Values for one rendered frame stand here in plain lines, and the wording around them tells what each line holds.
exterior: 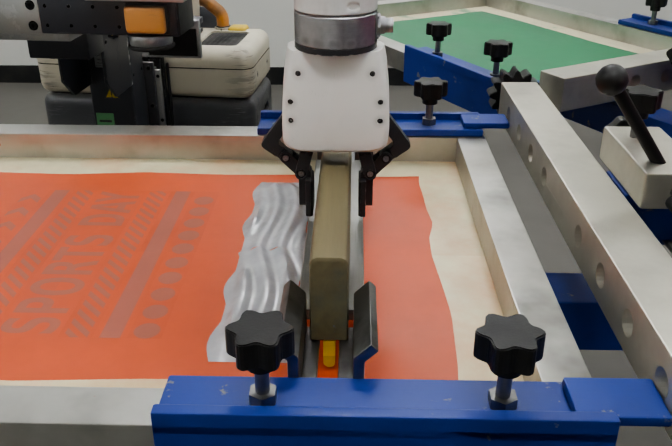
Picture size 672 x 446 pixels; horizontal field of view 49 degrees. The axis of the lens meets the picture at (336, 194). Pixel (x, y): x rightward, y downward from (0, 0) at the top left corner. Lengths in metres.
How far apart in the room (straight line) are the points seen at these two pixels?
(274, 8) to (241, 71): 2.81
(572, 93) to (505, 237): 0.43
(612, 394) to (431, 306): 0.21
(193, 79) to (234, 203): 0.96
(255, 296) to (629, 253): 0.33
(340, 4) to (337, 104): 0.09
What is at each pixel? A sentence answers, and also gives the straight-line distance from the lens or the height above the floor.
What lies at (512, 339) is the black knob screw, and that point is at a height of 1.06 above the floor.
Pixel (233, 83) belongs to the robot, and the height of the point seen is 0.83.
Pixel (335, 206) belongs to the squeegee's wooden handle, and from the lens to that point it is 0.63.
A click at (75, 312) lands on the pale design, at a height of 0.96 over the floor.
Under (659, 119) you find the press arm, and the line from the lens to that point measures 1.35.
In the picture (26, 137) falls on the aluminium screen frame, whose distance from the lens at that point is 1.08.
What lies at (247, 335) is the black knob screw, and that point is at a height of 1.06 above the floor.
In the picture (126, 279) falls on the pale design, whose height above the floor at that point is 0.96.
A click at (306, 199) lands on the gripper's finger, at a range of 0.72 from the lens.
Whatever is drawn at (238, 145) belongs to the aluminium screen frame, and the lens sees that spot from 1.00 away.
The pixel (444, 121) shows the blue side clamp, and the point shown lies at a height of 1.00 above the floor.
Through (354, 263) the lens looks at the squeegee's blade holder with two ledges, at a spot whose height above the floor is 1.00.
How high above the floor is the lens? 1.34
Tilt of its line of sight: 25 degrees down
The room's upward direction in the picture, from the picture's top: straight up
